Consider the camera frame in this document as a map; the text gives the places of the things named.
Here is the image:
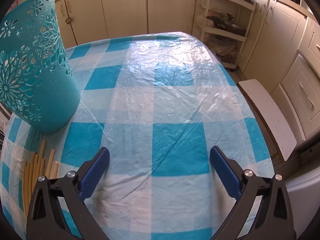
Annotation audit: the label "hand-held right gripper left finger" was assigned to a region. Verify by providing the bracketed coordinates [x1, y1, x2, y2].
[26, 147, 111, 240]

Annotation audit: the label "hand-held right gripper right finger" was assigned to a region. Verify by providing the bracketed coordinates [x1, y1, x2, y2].
[209, 145, 297, 240]

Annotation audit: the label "group of wooden chopsticks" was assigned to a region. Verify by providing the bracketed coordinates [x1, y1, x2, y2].
[22, 140, 59, 217]

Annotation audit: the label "teal perforated plastic basket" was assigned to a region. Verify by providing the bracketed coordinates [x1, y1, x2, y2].
[0, 0, 82, 134]

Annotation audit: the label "white wooden stool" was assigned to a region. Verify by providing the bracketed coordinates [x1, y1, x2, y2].
[236, 79, 298, 163]

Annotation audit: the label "white appliance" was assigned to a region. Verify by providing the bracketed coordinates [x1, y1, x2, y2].
[282, 170, 320, 240]

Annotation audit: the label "blue white checked tablecloth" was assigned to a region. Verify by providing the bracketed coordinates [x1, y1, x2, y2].
[0, 31, 277, 240]

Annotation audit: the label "clear plastic food bags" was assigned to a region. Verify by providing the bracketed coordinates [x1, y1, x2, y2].
[209, 35, 240, 65]

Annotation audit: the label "cream drawer base cabinet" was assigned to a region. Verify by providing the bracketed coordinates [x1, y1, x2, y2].
[240, 0, 320, 140]

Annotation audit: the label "dark lidded cooking pot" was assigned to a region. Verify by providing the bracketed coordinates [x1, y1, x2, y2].
[206, 15, 247, 37]

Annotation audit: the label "cream sink base cabinet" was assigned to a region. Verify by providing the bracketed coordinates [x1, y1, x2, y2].
[54, 0, 198, 48]

